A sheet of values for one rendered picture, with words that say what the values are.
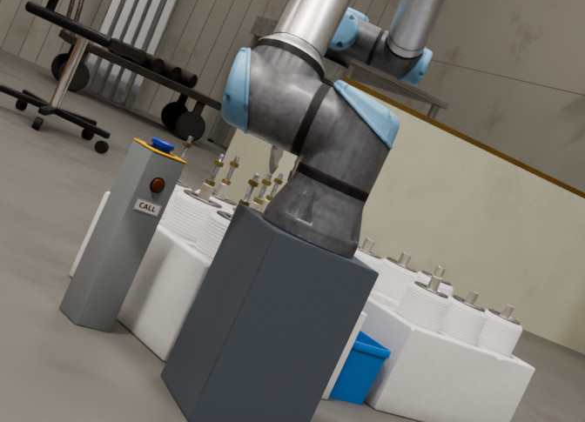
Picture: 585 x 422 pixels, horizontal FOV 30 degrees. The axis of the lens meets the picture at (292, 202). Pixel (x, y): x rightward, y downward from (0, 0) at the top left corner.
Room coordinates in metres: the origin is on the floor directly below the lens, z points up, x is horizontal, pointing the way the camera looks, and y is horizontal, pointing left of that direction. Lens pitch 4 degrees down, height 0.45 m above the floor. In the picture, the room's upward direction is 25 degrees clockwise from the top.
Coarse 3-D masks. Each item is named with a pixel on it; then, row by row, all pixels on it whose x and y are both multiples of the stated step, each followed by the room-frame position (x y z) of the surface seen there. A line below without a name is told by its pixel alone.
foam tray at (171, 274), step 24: (96, 216) 2.06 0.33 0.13; (168, 240) 1.87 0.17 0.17; (144, 264) 1.90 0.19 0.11; (168, 264) 1.84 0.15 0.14; (192, 264) 1.80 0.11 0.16; (144, 288) 1.87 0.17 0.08; (168, 288) 1.82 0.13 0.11; (192, 288) 1.77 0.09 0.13; (120, 312) 1.90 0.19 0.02; (144, 312) 1.85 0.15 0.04; (168, 312) 1.80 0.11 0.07; (144, 336) 1.83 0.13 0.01; (168, 336) 1.78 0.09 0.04
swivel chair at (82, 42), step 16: (48, 16) 4.27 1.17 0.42; (64, 16) 4.43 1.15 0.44; (80, 32) 4.25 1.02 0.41; (96, 32) 4.24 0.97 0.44; (80, 48) 4.43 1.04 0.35; (112, 48) 4.27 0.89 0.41; (128, 48) 4.41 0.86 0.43; (64, 80) 4.43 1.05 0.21; (16, 96) 4.37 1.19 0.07; (32, 96) 4.56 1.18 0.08; (48, 112) 4.22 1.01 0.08; (64, 112) 4.42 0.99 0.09; (96, 128) 4.39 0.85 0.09; (96, 144) 4.39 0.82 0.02
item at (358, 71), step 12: (264, 24) 8.60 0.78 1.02; (276, 24) 8.35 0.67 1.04; (264, 36) 8.49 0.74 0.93; (252, 48) 8.79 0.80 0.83; (348, 72) 6.97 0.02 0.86; (360, 72) 7.44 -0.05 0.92; (372, 72) 7.00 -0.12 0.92; (372, 84) 8.19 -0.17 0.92; (384, 84) 7.58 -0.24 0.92; (396, 84) 7.07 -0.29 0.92; (408, 84) 7.10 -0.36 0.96; (408, 96) 7.60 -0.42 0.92; (420, 96) 7.15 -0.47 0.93; (432, 96) 7.18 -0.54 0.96; (432, 108) 7.25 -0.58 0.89; (444, 108) 7.23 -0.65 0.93; (216, 120) 8.80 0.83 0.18; (216, 132) 8.79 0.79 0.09
